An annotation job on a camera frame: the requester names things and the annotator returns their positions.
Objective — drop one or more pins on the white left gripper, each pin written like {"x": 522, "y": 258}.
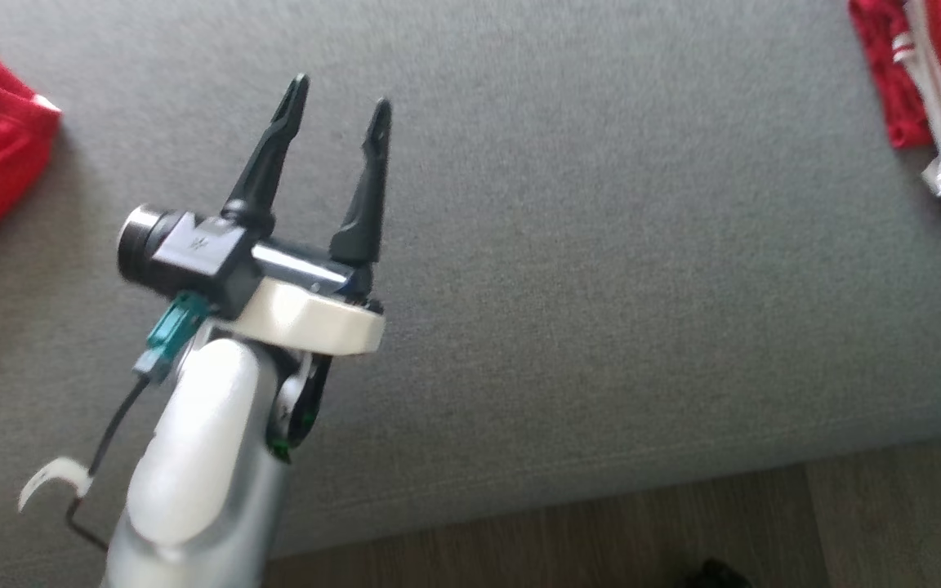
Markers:
{"x": 315, "y": 314}

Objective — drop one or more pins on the grey and yellow sofa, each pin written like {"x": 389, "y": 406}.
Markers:
{"x": 601, "y": 286}

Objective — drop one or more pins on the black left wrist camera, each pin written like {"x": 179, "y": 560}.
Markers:
{"x": 185, "y": 253}

